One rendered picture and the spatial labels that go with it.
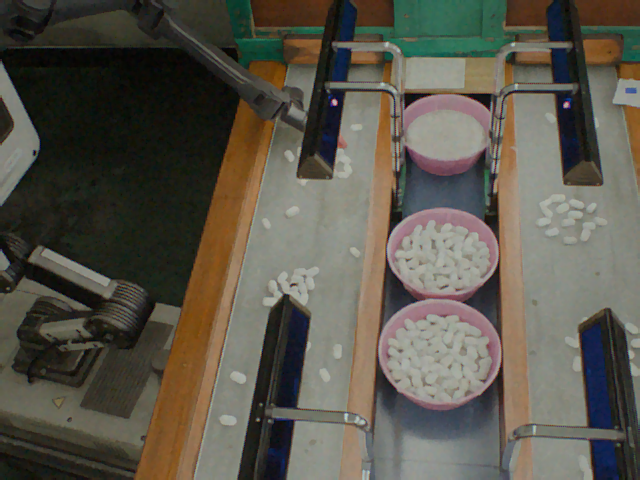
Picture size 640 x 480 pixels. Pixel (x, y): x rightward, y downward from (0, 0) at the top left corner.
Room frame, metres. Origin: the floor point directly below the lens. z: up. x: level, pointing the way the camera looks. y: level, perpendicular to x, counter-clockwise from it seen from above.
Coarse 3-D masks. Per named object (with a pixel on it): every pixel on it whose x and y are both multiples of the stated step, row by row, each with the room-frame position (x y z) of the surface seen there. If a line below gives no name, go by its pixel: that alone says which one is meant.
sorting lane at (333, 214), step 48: (288, 144) 1.63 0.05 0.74; (288, 192) 1.45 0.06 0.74; (336, 192) 1.42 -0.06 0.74; (288, 240) 1.28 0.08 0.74; (336, 240) 1.26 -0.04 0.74; (240, 288) 1.15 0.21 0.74; (336, 288) 1.11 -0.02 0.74; (240, 336) 1.01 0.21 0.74; (336, 336) 0.97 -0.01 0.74; (240, 384) 0.88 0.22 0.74; (336, 384) 0.85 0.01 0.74; (240, 432) 0.77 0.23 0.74; (336, 432) 0.74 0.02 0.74
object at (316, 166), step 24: (336, 0) 1.75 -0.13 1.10; (336, 24) 1.63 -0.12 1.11; (336, 72) 1.48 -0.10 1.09; (312, 96) 1.43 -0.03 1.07; (336, 96) 1.40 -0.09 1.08; (312, 120) 1.32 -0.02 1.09; (336, 120) 1.33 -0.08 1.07; (312, 144) 1.22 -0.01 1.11; (336, 144) 1.26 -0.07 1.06; (312, 168) 1.18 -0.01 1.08
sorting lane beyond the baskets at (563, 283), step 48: (528, 96) 1.69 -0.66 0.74; (528, 144) 1.50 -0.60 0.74; (624, 144) 1.44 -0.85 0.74; (528, 192) 1.32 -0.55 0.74; (576, 192) 1.30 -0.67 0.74; (624, 192) 1.28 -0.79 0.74; (528, 240) 1.17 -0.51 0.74; (624, 240) 1.13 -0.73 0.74; (528, 288) 1.03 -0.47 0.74; (576, 288) 1.01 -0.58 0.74; (624, 288) 0.99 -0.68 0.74; (528, 336) 0.90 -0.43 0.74; (576, 384) 0.77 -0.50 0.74
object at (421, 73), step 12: (408, 60) 1.88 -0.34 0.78; (420, 60) 1.87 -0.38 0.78; (432, 60) 1.86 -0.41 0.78; (444, 60) 1.86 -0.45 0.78; (456, 60) 1.85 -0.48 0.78; (408, 72) 1.82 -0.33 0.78; (420, 72) 1.82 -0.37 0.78; (432, 72) 1.81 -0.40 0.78; (444, 72) 1.80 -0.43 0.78; (456, 72) 1.79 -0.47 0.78; (408, 84) 1.77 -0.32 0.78; (420, 84) 1.76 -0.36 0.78; (432, 84) 1.75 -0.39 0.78; (444, 84) 1.75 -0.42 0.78; (456, 84) 1.74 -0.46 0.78
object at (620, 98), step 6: (630, 78) 1.67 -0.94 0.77; (624, 84) 1.65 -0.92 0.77; (630, 84) 1.65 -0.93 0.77; (636, 84) 1.64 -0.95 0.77; (618, 90) 1.63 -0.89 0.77; (624, 90) 1.62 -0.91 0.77; (630, 90) 1.62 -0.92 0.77; (636, 90) 1.62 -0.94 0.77; (618, 96) 1.61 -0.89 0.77; (624, 96) 1.60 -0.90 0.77; (630, 96) 1.60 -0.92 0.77; (636, 96) 1.59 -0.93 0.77; (618, 102) 1.58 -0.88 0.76; (624, 102) 1.58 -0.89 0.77; (630, 102) 1.57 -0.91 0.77; (636, 102) 1.57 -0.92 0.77
